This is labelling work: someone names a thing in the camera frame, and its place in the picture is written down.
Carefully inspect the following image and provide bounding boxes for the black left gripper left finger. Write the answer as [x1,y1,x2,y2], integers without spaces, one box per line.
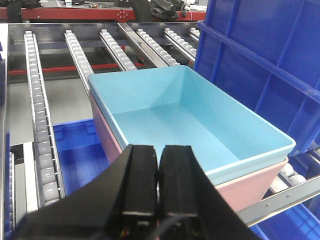
[12,144,158,240]

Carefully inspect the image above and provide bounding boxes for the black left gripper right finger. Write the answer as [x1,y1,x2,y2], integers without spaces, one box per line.
[158,145,259,240]

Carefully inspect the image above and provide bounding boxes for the pink plastic box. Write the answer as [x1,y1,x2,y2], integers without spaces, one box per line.
[89,95,289,213]

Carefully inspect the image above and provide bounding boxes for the light blue plastic box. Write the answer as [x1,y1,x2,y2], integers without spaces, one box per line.
[88,65,296,185]

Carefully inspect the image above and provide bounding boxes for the blue bin lower shelf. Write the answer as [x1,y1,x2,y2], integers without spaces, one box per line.
[53,118,109,195]

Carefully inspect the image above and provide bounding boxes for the roller track far left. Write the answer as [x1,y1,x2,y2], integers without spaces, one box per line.
[23,30,66,208]

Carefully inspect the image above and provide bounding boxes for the white roller conveyor track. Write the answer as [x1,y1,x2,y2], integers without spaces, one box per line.
[269,148,320,194]

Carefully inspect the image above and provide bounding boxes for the blue bin bottom right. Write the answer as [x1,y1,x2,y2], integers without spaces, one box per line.
[250,204,320,240]

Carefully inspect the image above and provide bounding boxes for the blue storage bin left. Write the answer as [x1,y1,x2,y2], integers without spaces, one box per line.
[194,0,320,155]

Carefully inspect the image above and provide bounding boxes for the black bag on table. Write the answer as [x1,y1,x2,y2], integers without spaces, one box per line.
[149,0,187,21]

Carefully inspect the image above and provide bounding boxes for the red metal frame beam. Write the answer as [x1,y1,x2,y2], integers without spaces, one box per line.
[0,7,206,23]

